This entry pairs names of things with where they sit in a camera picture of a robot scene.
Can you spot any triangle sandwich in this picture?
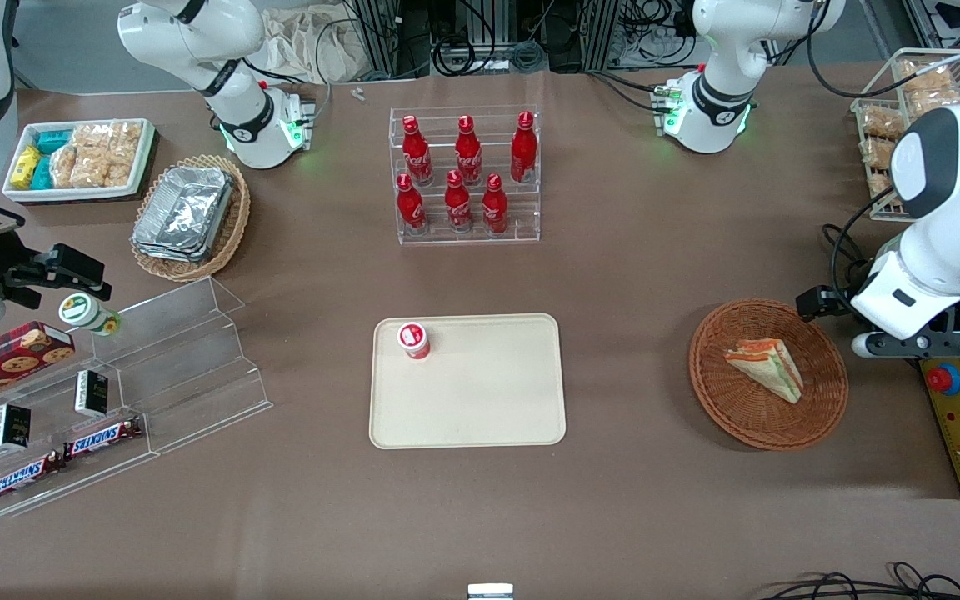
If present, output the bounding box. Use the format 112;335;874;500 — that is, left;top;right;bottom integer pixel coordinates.
723;337;805;405

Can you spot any white rectangular snack tray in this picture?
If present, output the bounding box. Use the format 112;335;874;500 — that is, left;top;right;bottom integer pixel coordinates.
2;118;157;204

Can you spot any oval brown wicker basket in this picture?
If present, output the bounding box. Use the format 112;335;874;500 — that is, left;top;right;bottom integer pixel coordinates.
129;153;253;283

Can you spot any round brown wicker basket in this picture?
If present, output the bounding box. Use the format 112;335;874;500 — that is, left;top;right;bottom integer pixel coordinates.
689;299;850;452

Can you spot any beige plastic tray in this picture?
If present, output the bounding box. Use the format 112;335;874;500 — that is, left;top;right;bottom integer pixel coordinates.
369;313;568;450

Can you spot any green and white cup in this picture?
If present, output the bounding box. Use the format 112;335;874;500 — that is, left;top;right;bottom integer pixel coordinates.
58;292;122;338

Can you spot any red tartan cookie box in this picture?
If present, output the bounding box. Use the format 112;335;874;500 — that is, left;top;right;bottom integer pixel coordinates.
0;321;78;414

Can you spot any rice cracker bag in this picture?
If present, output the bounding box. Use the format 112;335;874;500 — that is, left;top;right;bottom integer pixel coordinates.
50;145;83;189
72;123;114;189
108;120;144;188

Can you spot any small black box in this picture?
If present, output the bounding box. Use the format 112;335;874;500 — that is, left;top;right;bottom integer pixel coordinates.
0;402;33;453
73;370;109;419

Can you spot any yellow snack pack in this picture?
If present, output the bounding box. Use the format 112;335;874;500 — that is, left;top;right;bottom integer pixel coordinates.
10;145;42;191

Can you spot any stack of foil containers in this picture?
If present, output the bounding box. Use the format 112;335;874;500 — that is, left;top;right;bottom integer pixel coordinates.
131;165;236;264

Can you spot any clear acrylic step display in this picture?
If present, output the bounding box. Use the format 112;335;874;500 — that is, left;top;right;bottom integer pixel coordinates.
0;277;273;520

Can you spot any snickers bar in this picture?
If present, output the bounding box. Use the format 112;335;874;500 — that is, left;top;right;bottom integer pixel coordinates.
0;451;65;504
62;416;144;462

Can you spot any wrapped bread pack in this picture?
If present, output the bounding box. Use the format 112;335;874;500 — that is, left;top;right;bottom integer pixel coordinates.
907;87;960;119
857;107;907;140
860;137;898;197
898;59;957;94

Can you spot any white cloth bag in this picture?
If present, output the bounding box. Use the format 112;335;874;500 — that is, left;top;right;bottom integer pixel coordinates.
262;7;366;86

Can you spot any red cola bottle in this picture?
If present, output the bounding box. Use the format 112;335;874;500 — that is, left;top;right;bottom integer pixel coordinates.
455;115;484;187
445;170;474;233
510;111;539;184
482;173;510;236
397;173;428;235
402;115;435;187

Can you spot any red cup with white lid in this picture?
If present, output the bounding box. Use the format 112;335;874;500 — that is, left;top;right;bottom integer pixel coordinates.
397;322;433;361

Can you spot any clear acrylic bottle rack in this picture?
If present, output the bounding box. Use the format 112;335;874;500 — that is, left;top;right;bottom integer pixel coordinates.
389;106;542;246

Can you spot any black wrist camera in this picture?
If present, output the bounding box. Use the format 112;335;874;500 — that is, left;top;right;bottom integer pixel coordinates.
796;285;846;323

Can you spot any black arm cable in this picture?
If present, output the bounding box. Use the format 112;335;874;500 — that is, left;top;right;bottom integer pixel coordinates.
821;187;898;311

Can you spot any black floor cable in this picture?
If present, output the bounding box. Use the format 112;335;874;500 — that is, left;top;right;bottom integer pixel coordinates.
757;562;960;600

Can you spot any aluminium frame with cables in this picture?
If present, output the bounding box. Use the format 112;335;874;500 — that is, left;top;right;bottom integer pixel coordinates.
338;0;702;78

